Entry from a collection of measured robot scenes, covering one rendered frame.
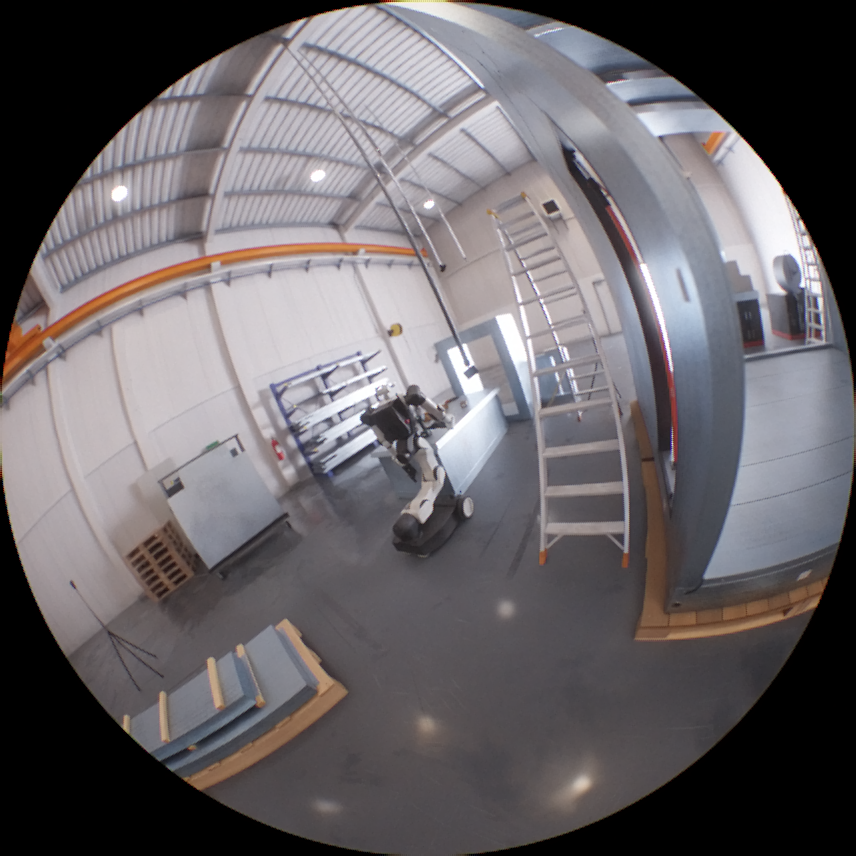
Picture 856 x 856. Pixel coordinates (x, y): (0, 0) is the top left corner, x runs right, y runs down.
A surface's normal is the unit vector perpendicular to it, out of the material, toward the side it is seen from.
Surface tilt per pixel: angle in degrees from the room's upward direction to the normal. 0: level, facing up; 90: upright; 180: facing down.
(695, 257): 90
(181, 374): 90
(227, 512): 78
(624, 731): 0
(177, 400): 90
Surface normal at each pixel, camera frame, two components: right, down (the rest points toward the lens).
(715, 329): -0.58, 0.44
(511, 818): -0.39, -0.89
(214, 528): 0.65, -0.34
